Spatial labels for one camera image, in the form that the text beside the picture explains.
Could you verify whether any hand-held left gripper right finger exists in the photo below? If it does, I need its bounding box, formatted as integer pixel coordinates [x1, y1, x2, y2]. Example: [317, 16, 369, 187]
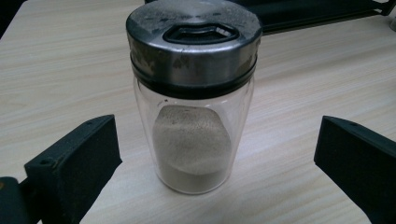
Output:
[313, 115, 396, 224]

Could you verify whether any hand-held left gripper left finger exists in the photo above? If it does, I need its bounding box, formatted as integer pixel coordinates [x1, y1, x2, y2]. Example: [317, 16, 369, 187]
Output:
[23, 114, 123, 224]

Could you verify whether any glass shaker jar metal lid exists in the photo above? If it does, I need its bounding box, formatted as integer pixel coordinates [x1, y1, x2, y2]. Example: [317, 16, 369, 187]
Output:
[125, 0, 263, 196]

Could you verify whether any black metal rack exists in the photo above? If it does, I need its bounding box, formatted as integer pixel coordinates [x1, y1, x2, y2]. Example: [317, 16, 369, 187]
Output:
[144, 0, 396, 35]

